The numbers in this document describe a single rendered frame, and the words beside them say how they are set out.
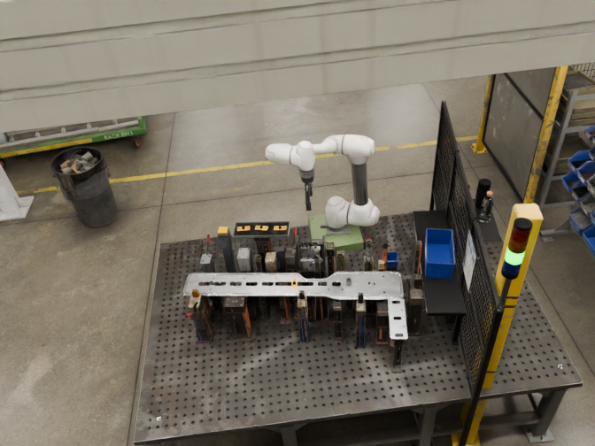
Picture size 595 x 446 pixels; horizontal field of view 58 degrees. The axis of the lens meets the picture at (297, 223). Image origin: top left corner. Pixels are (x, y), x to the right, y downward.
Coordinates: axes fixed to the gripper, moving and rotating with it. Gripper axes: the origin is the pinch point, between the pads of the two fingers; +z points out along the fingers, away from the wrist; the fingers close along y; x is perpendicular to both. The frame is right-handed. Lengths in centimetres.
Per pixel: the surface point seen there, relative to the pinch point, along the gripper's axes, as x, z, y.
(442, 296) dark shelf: 78, 43, 38
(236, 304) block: -44, 43, 44
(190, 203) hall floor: -143, 146, -175
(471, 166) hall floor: 154, 145, -230
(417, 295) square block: 63, 40, 39
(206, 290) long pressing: -66, 46, 31
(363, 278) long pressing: 32, 46, 20
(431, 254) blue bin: 76, 43, 3
